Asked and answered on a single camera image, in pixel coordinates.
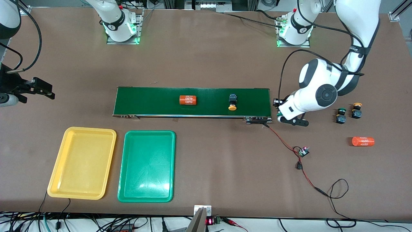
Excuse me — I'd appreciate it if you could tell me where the orange 4680 battery cylinder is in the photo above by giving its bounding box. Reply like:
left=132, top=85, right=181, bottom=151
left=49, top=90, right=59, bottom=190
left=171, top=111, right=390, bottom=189
left=351, top=137, right=375, bottom=147
left=179, top=95, right=197, bottom=106

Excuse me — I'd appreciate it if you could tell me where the yellow plastic tray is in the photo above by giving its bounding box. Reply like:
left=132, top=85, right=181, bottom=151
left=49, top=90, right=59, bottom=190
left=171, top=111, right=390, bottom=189
left=47, top=127, right=117, bottom=200

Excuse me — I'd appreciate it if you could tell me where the green conveyor belt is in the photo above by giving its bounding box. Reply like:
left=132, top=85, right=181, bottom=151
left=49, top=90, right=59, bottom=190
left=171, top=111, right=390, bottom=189
left=112, top=86, right=274, bottom=125

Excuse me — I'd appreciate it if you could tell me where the red clip lead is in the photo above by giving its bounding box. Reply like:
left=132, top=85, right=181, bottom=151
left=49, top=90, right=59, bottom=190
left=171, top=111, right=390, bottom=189
left=221, top=217, right=249, bottom=232

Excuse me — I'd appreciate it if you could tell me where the green plastic tray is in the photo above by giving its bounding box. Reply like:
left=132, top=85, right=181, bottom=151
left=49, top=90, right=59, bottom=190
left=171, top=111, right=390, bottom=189
left=117, top=130, right=176, bottom=203

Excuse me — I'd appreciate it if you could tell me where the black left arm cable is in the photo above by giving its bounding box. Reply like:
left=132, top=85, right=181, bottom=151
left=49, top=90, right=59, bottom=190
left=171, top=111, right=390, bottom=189
left=278, top=49, right=346, bottom=102
left=297, top=0, right=366, bottom=52

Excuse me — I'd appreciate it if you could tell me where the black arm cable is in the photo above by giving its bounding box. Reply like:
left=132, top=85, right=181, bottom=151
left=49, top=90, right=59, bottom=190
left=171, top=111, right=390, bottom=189
left=278, top=49, right=346, bottom=102
left=6, top=0, right=43, bottom=74
left=297, top=0, right=366, bottom=52
left=0, top=43, right=23, bottom=70

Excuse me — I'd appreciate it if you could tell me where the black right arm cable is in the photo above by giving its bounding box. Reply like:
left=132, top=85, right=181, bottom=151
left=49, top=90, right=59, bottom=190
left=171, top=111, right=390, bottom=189
left=6, top=0, right=43, bottom=74
left=0, top=43, right=23, bottom=70

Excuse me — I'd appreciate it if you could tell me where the red black wire pair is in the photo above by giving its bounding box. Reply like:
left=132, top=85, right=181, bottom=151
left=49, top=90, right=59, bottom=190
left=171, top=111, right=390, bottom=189
left=263, top=124, right=329, bottom=198

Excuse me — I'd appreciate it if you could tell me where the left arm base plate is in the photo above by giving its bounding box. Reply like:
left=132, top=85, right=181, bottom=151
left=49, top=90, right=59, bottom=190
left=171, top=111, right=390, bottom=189
left=276, top=15, right=311, bottom=48

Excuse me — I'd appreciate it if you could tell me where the black base power cable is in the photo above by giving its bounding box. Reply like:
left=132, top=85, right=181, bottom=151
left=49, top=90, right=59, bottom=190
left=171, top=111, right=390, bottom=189
left=223, top=12, right=284, bottom=29

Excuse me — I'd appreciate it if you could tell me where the thin black looped cable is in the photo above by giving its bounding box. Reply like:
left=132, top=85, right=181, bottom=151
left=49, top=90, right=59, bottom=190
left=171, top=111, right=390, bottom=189
left=326, top=178, right=358, bottom=228

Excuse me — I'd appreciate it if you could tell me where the silver metal frame structure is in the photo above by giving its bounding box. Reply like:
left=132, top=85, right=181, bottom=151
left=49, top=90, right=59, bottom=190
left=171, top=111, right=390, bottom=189
left=163, top=0, right=259, bottom=13

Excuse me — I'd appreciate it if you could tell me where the black cable with plug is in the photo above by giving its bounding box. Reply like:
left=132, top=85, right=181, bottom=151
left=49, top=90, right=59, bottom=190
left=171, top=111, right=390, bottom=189
left=55, top=198, right=72, bottom=230

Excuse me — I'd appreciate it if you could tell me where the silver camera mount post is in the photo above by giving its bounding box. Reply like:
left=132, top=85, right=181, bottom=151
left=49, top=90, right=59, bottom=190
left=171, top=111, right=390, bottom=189
left=186, top=205, right=212, bottom=232

